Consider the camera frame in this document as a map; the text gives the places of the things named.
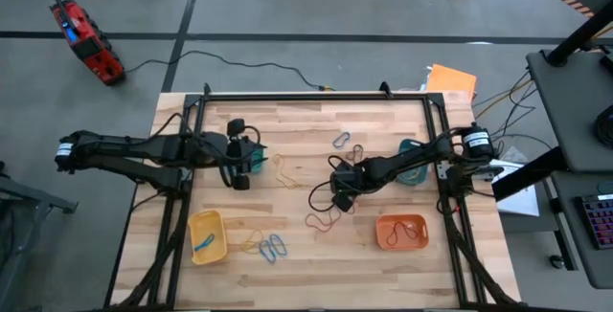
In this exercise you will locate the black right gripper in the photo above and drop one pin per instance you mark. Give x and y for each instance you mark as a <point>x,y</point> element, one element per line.
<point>347,178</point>

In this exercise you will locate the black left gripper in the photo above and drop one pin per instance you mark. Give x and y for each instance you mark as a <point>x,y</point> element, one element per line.
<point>237,159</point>

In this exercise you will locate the yellow rubber band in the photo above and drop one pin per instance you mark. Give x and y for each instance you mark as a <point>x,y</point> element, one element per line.
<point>246,245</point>
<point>275,161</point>
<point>412,177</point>

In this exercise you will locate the grey-blue rubber band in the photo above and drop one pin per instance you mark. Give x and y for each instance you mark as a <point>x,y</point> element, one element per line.
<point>335,143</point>

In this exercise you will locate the long red rubber band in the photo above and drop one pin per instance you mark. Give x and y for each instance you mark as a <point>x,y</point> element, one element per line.
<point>389,240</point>

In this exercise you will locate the wide bright blue rubber band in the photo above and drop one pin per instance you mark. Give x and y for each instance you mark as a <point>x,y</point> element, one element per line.
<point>205,242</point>

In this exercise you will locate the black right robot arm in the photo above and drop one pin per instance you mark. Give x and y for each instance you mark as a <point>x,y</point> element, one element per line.
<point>407,159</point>

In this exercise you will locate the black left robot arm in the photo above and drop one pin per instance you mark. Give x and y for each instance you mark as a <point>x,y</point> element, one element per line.
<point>143,147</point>

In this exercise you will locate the dark brown rubber band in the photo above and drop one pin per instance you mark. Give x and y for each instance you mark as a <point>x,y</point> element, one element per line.
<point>360,151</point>

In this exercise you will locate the green plastic basket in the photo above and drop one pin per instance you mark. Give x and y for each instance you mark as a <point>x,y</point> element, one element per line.
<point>258,166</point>

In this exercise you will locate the dark teal plastic basket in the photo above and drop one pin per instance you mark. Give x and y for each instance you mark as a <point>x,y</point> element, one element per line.
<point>407,145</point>

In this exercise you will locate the yellow plastic basket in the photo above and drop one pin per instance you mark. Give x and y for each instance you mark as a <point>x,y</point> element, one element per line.
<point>211,221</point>

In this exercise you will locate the orange plastic basket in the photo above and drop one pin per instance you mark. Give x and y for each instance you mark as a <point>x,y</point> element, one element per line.
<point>424,235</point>

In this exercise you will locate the orange paper folder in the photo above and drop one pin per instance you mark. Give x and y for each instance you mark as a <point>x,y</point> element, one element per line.
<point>450,81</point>

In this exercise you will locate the white paper sheet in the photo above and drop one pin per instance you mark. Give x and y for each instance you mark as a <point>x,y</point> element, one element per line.
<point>524,204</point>

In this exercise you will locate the black metal bar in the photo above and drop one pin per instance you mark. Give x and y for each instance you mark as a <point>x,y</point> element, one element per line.
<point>527,173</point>

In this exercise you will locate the black caster wheel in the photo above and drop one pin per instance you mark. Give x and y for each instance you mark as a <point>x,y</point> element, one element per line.
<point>557,261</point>

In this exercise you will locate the grey metal stand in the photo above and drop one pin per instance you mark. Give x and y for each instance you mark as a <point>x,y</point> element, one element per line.
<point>29,192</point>

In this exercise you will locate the grey desk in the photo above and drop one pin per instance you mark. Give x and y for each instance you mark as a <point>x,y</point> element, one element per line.
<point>574,106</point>

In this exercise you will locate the backlit keyboard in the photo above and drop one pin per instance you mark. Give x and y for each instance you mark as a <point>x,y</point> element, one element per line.
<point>601,221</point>

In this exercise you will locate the black round object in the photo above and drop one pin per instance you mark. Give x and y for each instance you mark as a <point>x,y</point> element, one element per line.
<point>606,127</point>

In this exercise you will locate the black metal pole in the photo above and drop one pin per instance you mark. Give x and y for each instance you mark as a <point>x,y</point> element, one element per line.
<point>574,39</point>

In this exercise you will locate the black aluminium rig frame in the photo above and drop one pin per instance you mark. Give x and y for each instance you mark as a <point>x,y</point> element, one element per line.
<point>311,96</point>

